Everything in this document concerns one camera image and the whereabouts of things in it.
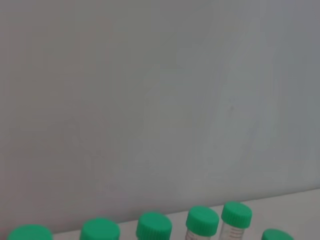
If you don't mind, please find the green-capped clear test tube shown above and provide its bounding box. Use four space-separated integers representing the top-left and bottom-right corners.
261 228 296 240
135 211 173 240
6 224 54 240
184 205 220 240
219 201 253 240
79 217 121 240

